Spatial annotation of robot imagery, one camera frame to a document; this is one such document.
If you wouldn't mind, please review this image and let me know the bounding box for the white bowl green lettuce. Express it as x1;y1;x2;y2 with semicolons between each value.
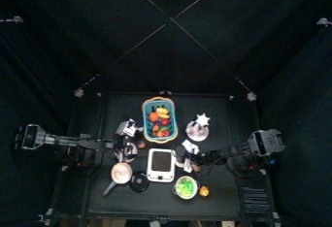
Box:
173;175;201;201

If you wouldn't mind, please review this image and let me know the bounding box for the white star-shaped toy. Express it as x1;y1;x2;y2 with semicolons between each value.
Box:
195;113;213;127

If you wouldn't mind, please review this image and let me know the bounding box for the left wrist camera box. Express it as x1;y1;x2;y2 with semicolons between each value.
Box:
114;118;147;138

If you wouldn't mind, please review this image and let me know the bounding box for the small orange toy fruit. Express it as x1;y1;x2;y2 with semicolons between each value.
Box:
199;185;212;198

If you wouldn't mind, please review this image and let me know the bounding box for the yellow toy banana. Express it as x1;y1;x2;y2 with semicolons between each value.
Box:
156;107;172;119

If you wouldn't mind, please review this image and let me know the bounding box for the white round cup dark inside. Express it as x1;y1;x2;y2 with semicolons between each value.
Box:
175;154;188;170

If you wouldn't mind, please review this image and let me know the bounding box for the teal basket orange rim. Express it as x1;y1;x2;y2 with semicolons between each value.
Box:
143;96;180;143

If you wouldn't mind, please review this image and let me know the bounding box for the black round pot lid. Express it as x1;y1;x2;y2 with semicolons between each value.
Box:
129;172;152;194

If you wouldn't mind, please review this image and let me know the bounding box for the white text label sticker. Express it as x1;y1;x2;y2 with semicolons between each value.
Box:
242;185;271;214

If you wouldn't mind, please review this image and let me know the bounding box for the pink silver toy teapot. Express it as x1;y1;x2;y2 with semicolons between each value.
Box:
185;120;212;143

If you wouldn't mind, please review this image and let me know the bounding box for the pink frying pan grey handle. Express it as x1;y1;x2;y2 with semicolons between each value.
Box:
102;161;136;197

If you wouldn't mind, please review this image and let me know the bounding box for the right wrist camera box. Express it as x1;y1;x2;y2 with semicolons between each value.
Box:
183;139;201;155

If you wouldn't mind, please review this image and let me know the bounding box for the white toy scale dark screen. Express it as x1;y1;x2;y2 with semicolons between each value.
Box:
145;147;179;184

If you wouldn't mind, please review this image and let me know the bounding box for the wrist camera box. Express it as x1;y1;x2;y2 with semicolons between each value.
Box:
114;118;147;138
183;139;201;155

